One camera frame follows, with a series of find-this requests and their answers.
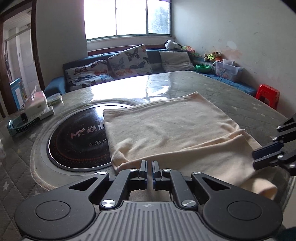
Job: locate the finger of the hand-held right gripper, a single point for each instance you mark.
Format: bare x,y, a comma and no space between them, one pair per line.
268,151
270,163

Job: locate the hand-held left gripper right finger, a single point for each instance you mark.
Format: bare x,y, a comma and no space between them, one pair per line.
155,176

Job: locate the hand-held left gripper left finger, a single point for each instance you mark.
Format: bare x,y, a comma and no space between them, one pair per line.
143,176

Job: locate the cream garment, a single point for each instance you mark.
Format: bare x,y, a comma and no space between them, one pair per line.
173,127

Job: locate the red plastic stool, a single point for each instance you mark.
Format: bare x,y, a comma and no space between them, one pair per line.
268,95

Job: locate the round black induction cooktop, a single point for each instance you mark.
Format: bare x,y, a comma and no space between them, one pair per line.
76,143

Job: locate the clear plastic storage box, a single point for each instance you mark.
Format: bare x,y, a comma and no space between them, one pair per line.
227,70

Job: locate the green bowl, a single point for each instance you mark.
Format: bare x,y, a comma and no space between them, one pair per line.
203,68

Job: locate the small plush toys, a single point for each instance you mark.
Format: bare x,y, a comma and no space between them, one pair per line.
212,56

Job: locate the butterfly print pillow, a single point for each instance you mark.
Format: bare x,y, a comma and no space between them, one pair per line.
87,75
130,61

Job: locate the grey pillow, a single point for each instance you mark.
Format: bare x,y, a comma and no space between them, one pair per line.
175,60

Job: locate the flat clear plastic box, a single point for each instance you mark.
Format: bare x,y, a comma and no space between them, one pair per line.
55,99

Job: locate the blue sofa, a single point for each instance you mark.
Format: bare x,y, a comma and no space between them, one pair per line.
155,58

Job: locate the blue smartwatch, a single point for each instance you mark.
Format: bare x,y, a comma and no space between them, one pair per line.
23,126

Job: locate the white tissue box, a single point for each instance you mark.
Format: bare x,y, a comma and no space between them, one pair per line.
37,100

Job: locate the pink toy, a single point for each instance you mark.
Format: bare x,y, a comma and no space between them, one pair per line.
187,49

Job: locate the panda plush toy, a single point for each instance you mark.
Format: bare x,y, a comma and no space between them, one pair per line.
172,44

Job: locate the blue white toy cabinet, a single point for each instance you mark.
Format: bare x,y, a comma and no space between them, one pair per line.
17,93

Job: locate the window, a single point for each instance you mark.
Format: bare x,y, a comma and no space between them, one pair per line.
127,16

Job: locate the brown wooden door frame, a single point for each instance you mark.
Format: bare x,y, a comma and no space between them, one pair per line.
38,46

